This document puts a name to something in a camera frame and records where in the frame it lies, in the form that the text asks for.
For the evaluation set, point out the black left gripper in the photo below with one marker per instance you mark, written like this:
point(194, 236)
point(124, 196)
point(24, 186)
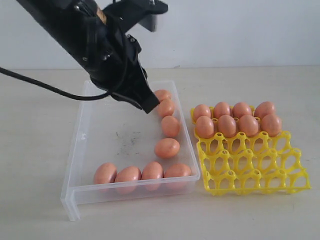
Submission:
point(99, 45)

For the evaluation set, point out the clear plastic container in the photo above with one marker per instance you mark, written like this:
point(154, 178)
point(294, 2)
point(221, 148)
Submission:
point(108, 131)

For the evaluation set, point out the yellow plastic egg tray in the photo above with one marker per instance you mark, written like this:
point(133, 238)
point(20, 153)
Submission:
point(243, 165)

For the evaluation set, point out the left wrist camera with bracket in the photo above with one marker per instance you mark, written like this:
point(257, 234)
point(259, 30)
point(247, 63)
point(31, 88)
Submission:
point(132, 12)

